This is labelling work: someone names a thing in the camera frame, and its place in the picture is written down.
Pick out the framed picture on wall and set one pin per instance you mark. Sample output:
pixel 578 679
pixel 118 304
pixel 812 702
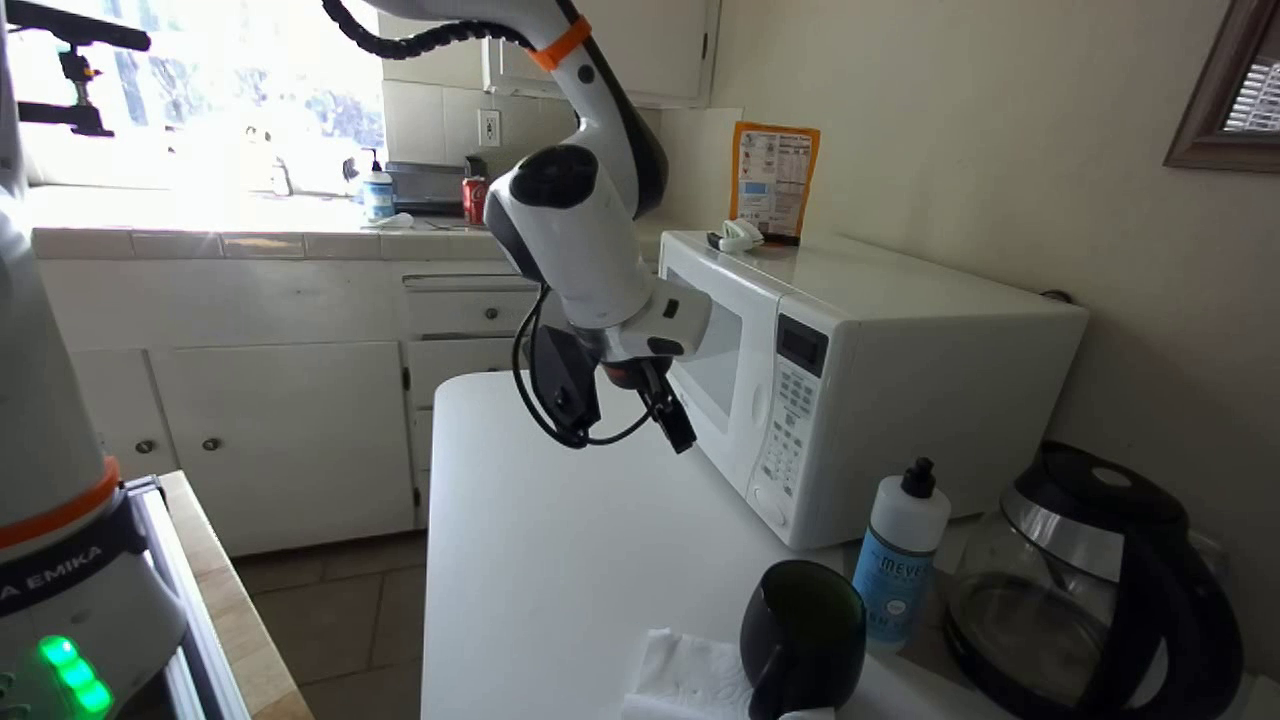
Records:
pixel 1230 121

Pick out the blue white spray bottle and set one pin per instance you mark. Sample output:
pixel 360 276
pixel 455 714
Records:
pixel 892 563

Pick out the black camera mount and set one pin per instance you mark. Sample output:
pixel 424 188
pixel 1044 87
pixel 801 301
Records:
pixel 75 28

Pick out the glass electric kettle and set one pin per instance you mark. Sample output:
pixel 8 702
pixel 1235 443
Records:
pixel 1083 597

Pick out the white paper towel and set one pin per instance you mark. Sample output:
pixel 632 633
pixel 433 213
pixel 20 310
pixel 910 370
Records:
pixel 686 679

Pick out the white kitchen cabinets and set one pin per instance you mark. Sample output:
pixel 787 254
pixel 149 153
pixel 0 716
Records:
pixel 295 395

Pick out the small white green object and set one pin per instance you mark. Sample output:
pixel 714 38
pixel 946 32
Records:
pixel 735 236

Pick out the soap bottle by sink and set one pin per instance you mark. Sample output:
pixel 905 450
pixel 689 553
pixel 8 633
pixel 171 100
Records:
pixel 379 188

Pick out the black mug green inside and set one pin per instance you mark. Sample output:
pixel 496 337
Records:
pixel 801 643

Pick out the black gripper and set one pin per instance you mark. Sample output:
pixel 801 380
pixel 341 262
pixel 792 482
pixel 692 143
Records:
pixel 564 391

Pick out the red cup on counter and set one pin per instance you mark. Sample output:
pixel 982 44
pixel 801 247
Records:
pixel 472 188

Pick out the white microwave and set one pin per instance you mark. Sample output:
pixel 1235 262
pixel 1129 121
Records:
pixel 828 370

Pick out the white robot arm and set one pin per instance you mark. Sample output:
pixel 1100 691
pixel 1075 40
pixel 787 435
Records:
pixel 564 221

